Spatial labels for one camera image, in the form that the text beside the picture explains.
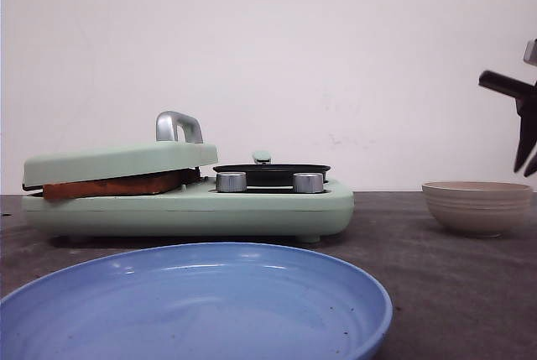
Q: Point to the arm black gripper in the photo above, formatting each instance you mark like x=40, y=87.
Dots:
x=525, y=95

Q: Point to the beige ribbed bowl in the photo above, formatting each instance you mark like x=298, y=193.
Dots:
x=478, y=208

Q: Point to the mint green sandwich maker lid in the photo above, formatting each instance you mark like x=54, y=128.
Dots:
x=179, y=145

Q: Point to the white bread slice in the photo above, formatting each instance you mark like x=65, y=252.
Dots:
x=135, y=185

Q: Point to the mint green breakfast maker base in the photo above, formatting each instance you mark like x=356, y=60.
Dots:
x=197, y=210

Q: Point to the right silver control knob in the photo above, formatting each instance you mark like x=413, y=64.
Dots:
x=308, y=183

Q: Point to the silver control knob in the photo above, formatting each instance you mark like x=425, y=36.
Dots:
x=231, y=182
x=308, y=183

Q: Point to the black round frying pan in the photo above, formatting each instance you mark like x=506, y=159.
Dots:
x=264, y=173

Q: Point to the left silver control knob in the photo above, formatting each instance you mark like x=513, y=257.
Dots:
x=231, y=182

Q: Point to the blue round plate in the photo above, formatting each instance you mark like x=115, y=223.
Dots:
x=199, y=301

